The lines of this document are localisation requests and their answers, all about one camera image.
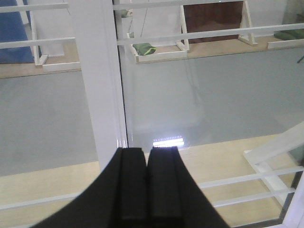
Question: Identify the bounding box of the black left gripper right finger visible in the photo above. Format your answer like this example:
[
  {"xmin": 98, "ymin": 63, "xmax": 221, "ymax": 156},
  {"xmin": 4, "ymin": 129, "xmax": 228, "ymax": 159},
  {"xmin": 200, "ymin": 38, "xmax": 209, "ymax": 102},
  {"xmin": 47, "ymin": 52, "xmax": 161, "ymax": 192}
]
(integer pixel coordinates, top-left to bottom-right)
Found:
[{"xmin": 147, "ymin": 147, "xmax": 228, "ymax": 228}]

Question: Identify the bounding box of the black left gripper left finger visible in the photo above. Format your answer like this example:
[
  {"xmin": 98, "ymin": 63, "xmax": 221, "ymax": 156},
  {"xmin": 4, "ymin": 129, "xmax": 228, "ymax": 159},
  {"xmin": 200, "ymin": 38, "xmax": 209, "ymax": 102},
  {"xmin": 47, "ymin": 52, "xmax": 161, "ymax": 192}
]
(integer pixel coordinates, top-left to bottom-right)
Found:
[{"xmin": 34, "ymin": 148, "xmax": 148, "ymax": 228}]

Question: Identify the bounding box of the white framed transparent sliding door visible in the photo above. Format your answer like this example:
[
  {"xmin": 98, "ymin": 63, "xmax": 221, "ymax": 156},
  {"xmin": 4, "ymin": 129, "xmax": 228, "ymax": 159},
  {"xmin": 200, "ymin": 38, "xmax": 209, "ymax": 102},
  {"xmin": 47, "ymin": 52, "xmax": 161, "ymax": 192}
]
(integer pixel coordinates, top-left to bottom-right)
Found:
[{"xmin": 113, "ymin": 0, "xmax": 304, "ymax": 228}]

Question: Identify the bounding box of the white wooden support brace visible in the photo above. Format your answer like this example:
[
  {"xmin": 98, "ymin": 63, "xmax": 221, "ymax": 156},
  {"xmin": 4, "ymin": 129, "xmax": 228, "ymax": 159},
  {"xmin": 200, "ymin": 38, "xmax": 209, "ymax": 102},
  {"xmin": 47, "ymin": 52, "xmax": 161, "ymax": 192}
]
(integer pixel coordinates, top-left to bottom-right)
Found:
[{"xmin": 244, "ymin": 122, "xmax": 304, "ymax": 206}]

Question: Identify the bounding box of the green sandbag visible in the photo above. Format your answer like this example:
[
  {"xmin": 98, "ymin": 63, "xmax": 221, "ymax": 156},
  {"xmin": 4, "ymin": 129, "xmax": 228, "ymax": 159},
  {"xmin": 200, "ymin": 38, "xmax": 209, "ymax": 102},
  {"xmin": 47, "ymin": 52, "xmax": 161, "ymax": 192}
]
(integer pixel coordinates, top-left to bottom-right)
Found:
[
  {"xmin": 274, "ymin": 29, "xmax": 304, "ymax": 40},
  {"xmin": 133, "ymin": 43, "xmax": 157, "ymax": 56}
]

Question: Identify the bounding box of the brown wooden panel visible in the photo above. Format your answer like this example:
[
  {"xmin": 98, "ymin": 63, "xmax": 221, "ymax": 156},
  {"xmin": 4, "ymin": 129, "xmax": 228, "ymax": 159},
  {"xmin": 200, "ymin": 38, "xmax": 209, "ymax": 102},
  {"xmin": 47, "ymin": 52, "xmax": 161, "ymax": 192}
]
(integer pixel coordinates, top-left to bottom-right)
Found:
[{"xmin": 183, "ymin": 1, "xmax": 243, "ymax": 33}]

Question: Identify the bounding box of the blue panel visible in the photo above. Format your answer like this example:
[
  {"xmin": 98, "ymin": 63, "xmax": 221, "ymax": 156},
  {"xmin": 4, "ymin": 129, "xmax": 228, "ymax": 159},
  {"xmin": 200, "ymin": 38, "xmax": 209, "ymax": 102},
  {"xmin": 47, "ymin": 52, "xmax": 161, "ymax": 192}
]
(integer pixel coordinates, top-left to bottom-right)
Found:
[{"xmin": 0, "ymin": 11, "xmax": 34, "ymax": 64}]

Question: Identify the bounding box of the white wooden base frame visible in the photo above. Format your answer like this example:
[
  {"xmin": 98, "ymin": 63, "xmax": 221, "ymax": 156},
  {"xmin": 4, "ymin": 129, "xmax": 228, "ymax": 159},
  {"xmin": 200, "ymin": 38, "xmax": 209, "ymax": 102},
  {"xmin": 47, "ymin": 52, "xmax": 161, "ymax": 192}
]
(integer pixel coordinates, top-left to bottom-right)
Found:
[
  {"xmin": 126, "ymin": 6, "xmax": 190, "ymax": 63},
  {"xmin": 29, "ymin": 9, "xmax": 81, "ymax": 72}
]

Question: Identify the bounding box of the white fixed door frame post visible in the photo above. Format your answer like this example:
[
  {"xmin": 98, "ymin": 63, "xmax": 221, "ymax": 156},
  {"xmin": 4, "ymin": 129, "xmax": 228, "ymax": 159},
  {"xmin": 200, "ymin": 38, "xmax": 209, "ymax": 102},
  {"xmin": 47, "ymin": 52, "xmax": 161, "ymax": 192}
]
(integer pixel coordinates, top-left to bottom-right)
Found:
[{"xmin": 68, "ymin": 0, "xmax": 127, "ymax": 170}]

